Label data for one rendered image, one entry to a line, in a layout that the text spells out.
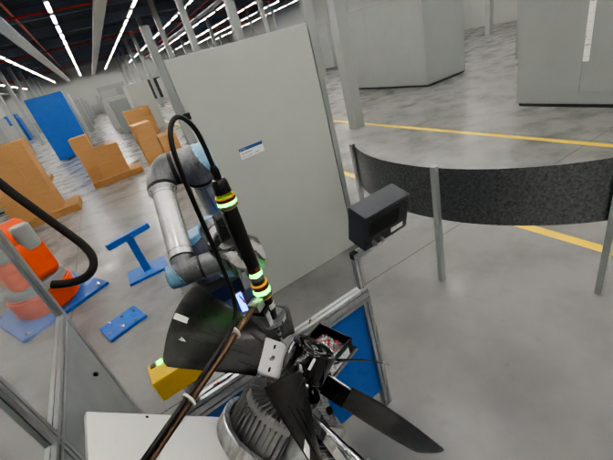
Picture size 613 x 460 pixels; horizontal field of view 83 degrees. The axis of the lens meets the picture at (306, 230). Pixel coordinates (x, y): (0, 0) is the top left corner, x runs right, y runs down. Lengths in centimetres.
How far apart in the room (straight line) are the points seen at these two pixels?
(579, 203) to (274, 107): 210
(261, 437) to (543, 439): 159
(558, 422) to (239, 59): 281
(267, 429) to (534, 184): 205
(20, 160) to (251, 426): 809
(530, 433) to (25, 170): 853
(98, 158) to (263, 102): 759
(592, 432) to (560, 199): 122
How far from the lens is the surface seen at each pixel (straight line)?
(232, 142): 268
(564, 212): 260
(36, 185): 875
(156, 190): 126
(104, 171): 1004
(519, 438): 222
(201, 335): 85
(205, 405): 151
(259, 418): 93
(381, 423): 98
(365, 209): 146
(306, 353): 89
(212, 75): 263
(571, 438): 228
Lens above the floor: 190
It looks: 28 degrees down
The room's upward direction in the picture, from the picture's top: 16 degrees counter-clockwise
